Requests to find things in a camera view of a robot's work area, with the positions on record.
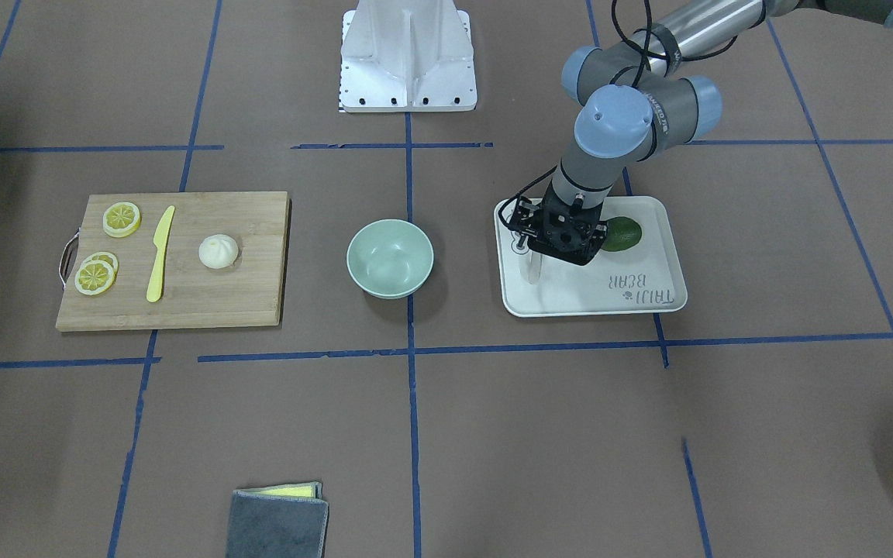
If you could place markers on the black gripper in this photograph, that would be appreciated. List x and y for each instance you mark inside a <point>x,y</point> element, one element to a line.
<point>525,218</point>

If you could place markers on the beige plastic spoon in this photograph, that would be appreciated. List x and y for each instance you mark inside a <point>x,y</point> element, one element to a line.
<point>533,267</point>

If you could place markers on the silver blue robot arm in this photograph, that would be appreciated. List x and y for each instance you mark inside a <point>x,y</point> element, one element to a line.
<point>632,109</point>

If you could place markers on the mint green bowl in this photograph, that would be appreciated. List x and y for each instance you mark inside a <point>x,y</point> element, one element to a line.
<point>390,259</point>

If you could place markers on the white steamed bun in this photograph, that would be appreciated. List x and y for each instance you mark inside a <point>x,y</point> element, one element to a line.
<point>218,252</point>

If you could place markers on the green avocado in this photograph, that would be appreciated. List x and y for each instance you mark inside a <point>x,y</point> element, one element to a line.
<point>622,233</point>

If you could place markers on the white bear tray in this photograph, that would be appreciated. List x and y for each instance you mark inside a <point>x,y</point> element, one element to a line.
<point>646,279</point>

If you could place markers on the grey yellow folded cloth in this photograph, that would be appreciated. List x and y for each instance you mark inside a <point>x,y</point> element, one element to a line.
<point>287,520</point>

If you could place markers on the yellow plastic knife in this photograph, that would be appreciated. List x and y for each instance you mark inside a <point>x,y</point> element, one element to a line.
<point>155,287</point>

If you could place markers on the bamboo cutting board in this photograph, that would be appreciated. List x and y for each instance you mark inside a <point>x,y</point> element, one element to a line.
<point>249,293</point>

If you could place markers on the single lemon slice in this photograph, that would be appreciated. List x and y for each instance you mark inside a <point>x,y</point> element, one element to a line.
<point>121,219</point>

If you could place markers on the lemon slice lower stacked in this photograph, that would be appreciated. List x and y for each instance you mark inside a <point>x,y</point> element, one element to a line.
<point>104,256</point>

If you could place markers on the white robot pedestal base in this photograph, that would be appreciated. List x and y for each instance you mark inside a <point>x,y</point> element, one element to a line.
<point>407,56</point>

